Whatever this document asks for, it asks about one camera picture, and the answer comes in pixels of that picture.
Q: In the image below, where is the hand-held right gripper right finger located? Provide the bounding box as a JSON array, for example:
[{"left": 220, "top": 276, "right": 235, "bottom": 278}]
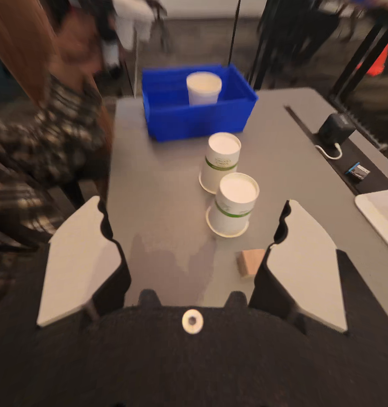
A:
[{"left": 249, "top": 200, "right": 348, "bottom": 333}]

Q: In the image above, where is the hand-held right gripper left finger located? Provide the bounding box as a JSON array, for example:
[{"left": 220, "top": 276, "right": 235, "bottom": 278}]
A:
[{"left": 36, "top": 195, "right": 132, "bottom": 327}]

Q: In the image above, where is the black table cable tray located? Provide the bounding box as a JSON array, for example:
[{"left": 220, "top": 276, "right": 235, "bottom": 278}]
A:
[{"left": 285, "top": 105, "right": 388, "bottom": 195}]

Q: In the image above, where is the white paper cup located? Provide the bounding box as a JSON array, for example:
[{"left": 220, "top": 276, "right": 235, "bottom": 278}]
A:
[{"left": 186, "top": 71, "right": 222, "bottom": 106}]

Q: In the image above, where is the white charging cable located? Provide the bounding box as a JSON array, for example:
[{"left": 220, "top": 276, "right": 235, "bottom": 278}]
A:
[{"left": 315, "top": 143, "right": 343, "bottom": 160}]

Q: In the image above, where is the wooden cube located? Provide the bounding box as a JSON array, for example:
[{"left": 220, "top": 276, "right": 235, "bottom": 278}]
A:
[{"left": 236, "top": 249, "right": 266, "bottom": 277}]

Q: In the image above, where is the black charger box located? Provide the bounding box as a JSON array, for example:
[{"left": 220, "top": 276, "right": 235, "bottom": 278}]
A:
[{"left": 318, "top": 113, "right": 356, "bottom": 147}]

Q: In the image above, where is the person's left hand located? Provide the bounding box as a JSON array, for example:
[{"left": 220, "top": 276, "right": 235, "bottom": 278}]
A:
[{"left": 49, "top": 13, "right": 102, "bottom": 93}]

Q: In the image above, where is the small black blue device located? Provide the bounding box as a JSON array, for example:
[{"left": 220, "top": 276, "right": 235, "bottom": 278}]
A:
[{"left": 345, "top": 162, "right": 371, "bottom": 181}]

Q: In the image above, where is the blue plastic bin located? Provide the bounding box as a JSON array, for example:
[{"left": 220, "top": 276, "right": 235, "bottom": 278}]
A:
[{"left": 141, "top": 64, "right": 259, "bottom": 142}]

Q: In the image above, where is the instruction sheet stand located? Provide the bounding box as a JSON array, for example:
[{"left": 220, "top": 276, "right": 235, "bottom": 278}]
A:
[{"left": 355, "top": 188, "right": 388, "bottom": 256}]

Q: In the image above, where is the orange traffic cone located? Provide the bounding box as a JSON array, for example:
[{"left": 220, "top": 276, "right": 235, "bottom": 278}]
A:
[{"left": 356, "top": 43, "right": 388, "bottom": 77}]

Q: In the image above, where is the black tripod light stand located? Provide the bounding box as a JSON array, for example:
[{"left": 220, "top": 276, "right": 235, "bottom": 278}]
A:
[{"left": 227, "top": 0, "right": 242, "bottom": 68}]

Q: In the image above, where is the person's left forearm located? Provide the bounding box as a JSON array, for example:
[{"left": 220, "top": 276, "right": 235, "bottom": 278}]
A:
[{"left": 0, "top": 75, "right": 113, "bottom": 191}]

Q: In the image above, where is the grey cable spine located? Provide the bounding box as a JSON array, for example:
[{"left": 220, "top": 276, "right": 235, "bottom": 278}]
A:
[{"left": 337, "top": 102, "right": 388, "bottom": 150}]

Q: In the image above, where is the wooden office desk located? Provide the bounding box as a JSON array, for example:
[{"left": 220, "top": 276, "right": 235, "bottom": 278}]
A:
[{"left": 328, "top": 13, "right": 388, "bottom": 109}]

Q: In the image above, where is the white cup green band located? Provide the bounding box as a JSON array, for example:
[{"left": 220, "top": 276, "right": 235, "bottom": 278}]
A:
[
  {"left": 199, "top": 132, "right": 242, "bottom": 194},
  {"left": 206, "top": 173, "right": 260, "bottom": 238}
]

